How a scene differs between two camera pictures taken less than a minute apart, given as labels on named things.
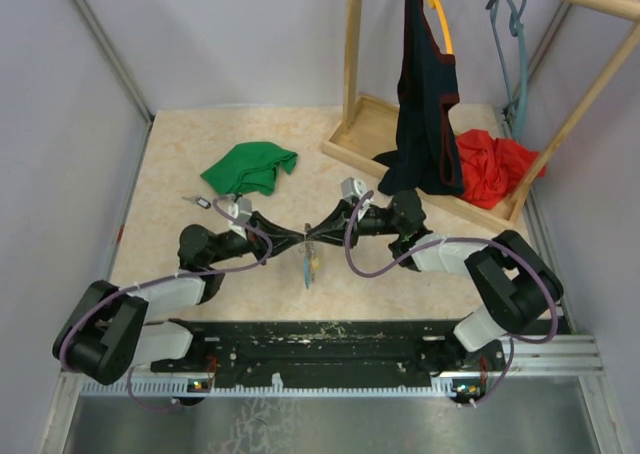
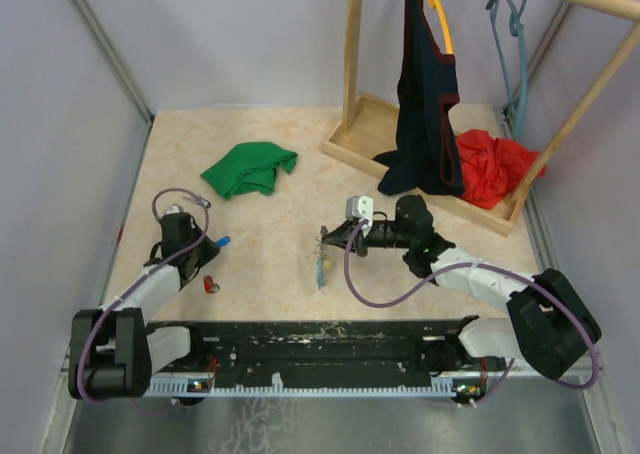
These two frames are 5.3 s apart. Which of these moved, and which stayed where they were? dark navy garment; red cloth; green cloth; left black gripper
Moved: left black gripper
Stayed: dark navy garment; green cloth; red cloth
